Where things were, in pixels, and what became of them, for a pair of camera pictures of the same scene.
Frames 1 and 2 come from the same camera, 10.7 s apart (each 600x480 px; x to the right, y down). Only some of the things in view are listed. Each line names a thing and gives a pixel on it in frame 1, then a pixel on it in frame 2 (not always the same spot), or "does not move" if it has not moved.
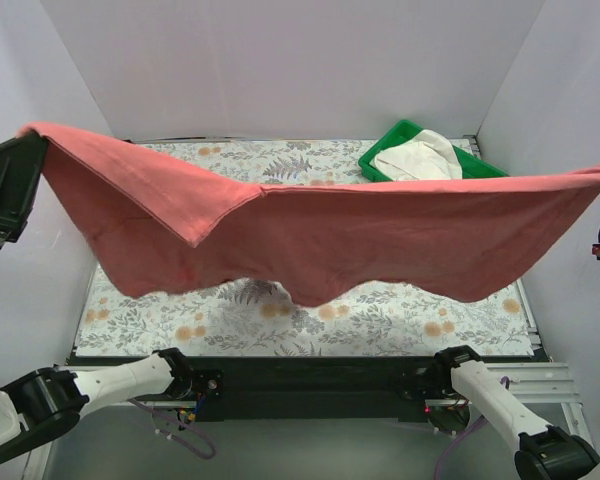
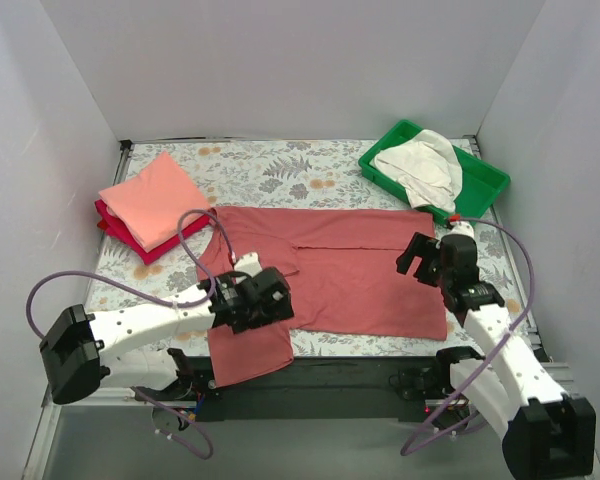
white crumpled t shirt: x=428 y=156 does not move
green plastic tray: x=472 y=166 does not move
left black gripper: x=3 y=220 -> x=276 y=301
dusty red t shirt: x=469 y=240 -> x=342 y=267
